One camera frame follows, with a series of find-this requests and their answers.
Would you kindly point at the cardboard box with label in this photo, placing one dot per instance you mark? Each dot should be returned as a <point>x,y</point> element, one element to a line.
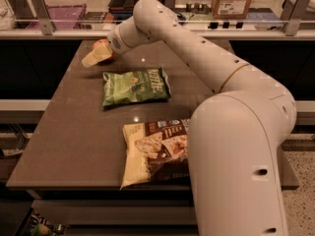
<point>230,9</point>

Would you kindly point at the purple plastic crate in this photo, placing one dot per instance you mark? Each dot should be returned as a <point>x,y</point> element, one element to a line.
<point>66,17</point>

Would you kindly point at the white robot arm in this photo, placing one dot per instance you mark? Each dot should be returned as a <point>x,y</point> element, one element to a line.
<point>234,135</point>

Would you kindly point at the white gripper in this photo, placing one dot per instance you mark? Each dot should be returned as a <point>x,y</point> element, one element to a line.
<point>114,41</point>

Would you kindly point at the left metal rail bracket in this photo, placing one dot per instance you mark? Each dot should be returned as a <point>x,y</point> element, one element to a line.
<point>46,25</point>

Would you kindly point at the green chip bag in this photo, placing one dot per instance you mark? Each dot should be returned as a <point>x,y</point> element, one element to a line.
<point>135,87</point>

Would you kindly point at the right metal rail bracket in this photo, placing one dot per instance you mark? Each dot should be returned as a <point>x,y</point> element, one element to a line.
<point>292,25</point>

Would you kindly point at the brown sea salt chip bag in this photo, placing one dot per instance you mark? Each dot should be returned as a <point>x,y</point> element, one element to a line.
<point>156,151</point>

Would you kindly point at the red apple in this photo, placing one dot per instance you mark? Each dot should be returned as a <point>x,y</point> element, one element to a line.
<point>102,50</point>

